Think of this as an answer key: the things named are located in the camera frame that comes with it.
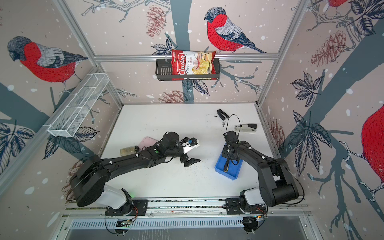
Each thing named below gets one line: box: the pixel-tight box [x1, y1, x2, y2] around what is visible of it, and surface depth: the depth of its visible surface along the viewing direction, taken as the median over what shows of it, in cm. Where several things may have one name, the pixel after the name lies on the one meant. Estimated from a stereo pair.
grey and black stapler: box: [234, 123, 258, 133], surface depth 103 cm
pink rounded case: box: [138, 136, 160, 151], surface depth 97 cm
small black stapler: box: [216, 108, 229, 121], surface depth 115 cm
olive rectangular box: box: [120, 146, 140, 156], surface depth 93 cm
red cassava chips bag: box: [171, 49, 217, 80], surface depth 90 cm
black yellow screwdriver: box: [223, 158, 230, 173], surface depth 87 cm
